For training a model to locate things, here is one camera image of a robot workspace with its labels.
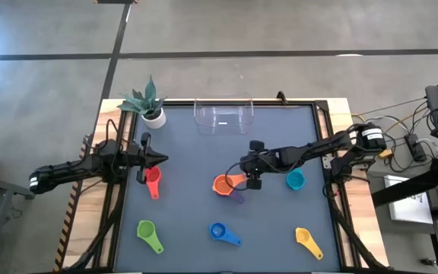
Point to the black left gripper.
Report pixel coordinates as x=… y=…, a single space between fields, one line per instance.
x=139 y=156

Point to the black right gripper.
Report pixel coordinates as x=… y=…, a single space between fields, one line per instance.
x=268 y=160

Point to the red measuring cup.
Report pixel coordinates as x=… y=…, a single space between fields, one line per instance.
x=153 y=179

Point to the purple measuring cup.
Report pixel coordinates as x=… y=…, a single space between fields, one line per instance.
x=238 y=197

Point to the orange measuring cup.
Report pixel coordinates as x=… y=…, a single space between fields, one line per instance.
x=221 y=185

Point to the teal measuring cup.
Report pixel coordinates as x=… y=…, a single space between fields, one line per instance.
x=295 y=179

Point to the blue measuring cup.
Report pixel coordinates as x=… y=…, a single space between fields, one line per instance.
x=219 y=231

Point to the green measuring cup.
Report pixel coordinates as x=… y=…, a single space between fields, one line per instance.
x=146 y=230

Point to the yellow measuring cup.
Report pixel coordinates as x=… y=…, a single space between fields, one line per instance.
x=303 y=236

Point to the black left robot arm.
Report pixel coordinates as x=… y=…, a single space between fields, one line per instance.
x=70 y=169

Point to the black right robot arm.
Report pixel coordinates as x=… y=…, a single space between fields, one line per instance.
x=318 y=148

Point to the clear plastic basket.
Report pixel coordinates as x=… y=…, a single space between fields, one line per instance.
x=247 y=127

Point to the green plant in white pot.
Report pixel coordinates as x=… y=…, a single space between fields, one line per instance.
x=154 y=120

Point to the yellow black hazard tape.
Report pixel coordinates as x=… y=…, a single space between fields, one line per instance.
x=67 y=228

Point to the white flat box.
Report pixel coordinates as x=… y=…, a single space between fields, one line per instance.
x=409 y=203

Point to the black power strip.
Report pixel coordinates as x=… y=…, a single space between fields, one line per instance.
x=416 y=146

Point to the black table frame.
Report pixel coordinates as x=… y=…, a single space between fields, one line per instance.
x=181 y=102

